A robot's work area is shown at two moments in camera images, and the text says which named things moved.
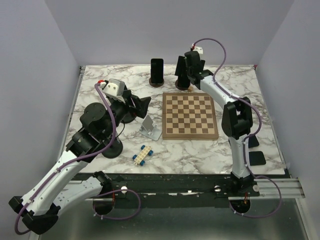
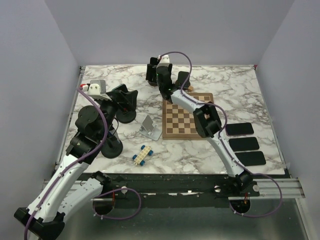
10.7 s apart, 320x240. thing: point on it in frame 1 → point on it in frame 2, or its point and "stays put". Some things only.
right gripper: x=181 y=63 → x=151 y=69
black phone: x=257 y=158 stays put
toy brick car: x=142 y=155 stays put
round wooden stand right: x=180 y=88 stays put
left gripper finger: x=141 y=105 → x=128 y=100
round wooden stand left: x=155 y=85 stays put
